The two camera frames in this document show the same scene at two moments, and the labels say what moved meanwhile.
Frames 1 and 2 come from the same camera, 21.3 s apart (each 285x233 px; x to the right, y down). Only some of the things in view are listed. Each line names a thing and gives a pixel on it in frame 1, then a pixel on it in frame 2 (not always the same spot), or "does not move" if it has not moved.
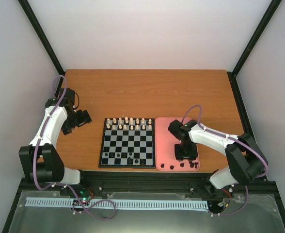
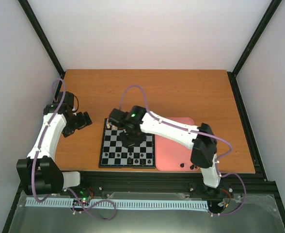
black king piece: [130, 161] does not move
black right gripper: [179, 155] -> [126, 143]
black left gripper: [85, 119] does not move
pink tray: [165, 141] does not move
